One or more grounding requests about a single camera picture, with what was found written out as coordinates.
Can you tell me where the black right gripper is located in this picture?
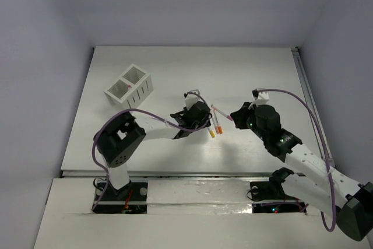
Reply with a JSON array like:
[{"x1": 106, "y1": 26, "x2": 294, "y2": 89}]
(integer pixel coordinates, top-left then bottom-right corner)
[{"x1": 231, "y1": 101, "x2": 268, "y2": 141}]

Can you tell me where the yellow capped white marker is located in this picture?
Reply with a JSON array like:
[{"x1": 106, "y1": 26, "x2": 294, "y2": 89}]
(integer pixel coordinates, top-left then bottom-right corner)
[{"x1": 207, "y1": 127, "x2": 215, "y2": 138}]

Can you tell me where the orange capped white marker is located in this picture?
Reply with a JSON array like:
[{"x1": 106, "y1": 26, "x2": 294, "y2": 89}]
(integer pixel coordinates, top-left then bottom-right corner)
[{"x1": 213, "y1": 110, "x2": 223, "y2": 134}]

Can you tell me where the peach capped white marker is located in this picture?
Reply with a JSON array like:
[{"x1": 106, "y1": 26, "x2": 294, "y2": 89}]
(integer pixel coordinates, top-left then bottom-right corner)
[{"x1": 212, "y1": 109, "x2": 221, "y2": 134}]

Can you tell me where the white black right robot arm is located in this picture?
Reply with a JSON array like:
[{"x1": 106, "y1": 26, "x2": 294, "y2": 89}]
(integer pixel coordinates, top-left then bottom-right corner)
[{"x1": 231, "y1": 102, "x2": 372, "y2": 241}]

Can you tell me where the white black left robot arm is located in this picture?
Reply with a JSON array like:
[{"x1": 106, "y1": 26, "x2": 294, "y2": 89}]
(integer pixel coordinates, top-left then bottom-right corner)
[{"x1": 92, "y1": 101, "x2": 212, "y2": 199}]

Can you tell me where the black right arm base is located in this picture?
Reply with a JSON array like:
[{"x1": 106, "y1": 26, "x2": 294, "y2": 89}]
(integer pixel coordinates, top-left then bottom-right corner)
[{"x1": 246, "y1": 167, "x2": 308, "y2": 214}]

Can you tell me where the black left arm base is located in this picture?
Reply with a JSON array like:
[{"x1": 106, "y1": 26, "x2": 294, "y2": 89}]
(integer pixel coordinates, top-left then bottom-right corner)
[{"x1": 92, "y1": 178, "x2": 148, "y2": 214}]

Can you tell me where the pink capped white marker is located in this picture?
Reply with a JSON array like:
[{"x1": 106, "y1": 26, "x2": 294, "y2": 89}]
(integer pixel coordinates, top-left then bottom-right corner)
[{"x1": 211, "y1": 104, "x2": 233, "y2": 121}]

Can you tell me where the white slotted organizer box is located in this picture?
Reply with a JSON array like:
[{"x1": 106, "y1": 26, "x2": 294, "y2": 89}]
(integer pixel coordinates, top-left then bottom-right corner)
[{"x1": 104, "y1": 64, "x2": 154, "y2": 110}]

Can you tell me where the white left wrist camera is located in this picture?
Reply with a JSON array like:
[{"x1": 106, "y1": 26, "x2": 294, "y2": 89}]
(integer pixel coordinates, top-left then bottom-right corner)
[{"x1": 184, "y1": 89, "x2": 200, "y2": 110}]

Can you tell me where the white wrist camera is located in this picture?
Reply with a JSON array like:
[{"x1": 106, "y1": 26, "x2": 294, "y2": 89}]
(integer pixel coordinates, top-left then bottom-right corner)
[
  {"x1": 184, "y1": 89, "x2": 200, "y2": 110},
  {"x1": 251, "y1": 88, "x2": 269, "y2": 106}
]

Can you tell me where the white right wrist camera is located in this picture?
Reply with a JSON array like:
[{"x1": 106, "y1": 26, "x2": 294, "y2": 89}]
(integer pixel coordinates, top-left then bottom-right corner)
[{"x1": 251, "y1": 88, "x2": 269, "y2": 106}]

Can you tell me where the aluminium rail right side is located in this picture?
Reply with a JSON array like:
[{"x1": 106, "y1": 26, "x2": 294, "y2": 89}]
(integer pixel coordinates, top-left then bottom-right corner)
[{"x1": 291, "y1": 47, "x2": 336, "y2": 167}]

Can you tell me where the aluminium rail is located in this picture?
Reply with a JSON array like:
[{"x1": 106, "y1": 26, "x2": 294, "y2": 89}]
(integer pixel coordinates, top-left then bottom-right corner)
[
  {"x1": 61, "y1": 170, "x2": 273, "y2": 178},
  {"x1": 291, "y1": 47, "x2": 336, "y2": 167}
]

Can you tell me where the aluminium rail front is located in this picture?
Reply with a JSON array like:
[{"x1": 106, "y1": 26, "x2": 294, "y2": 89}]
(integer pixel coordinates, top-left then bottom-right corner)
[{"x1": 61, "y1": 170, "x2": 273, "y2": 178}]

